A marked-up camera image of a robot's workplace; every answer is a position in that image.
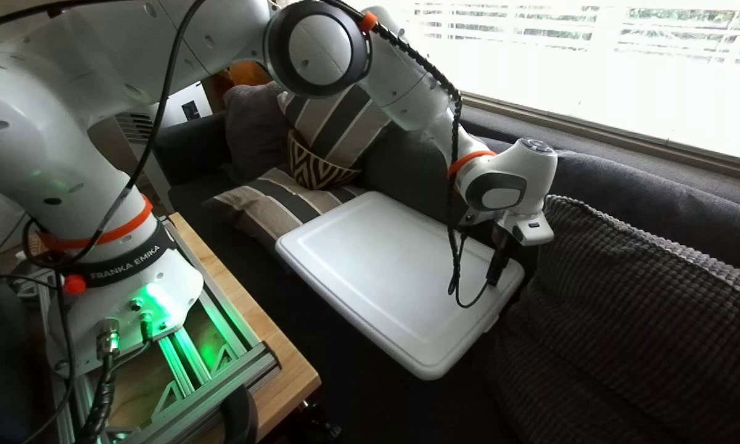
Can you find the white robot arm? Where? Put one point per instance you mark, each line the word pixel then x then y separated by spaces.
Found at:
pixel 102 56

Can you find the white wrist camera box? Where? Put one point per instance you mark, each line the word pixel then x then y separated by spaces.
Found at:
pixel 528 229

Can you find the wooden side table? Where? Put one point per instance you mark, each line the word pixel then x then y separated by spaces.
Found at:
pixel 282 391

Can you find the black tan patterned pillow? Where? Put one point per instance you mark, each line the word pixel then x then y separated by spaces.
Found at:
pixel 319 166

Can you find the striped throw pillow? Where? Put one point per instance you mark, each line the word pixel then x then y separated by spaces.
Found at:
pixel 335 125

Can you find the dark grey sofa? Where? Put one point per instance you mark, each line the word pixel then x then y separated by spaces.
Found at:
pixel 367 397

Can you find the striped flat cushion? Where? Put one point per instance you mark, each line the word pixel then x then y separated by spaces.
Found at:
pixel 274 203

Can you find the dark textured cushion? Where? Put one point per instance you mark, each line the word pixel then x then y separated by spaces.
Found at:
pixel 620 336

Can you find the white air purifier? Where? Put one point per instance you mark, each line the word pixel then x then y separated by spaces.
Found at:
pixel 180 107

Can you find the green aluminium mounting frame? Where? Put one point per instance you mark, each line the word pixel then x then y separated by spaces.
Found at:
pixel 145 382

